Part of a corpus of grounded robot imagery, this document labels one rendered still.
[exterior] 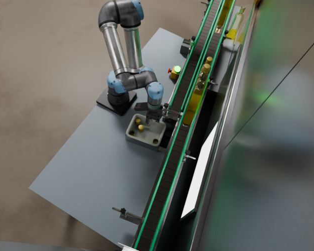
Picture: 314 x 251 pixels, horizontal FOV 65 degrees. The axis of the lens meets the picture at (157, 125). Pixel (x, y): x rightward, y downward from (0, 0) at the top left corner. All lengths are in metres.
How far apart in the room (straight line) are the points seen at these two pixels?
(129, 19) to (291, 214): 1.23
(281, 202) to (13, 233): 2.23
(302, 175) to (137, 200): 1.22
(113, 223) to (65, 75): 1.90
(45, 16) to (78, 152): 2.37
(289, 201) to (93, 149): 1.37
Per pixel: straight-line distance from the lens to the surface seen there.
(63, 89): 2.86
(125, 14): 1.41
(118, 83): 1.25
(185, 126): 1.57
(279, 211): 0.43
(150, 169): 1.57
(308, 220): 0.36
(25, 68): 3.16
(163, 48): 2.12
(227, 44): 2.08
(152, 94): 1.21
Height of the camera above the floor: 2.25
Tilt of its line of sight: 62 degrees down
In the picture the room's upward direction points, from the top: 10 degrees clockwise
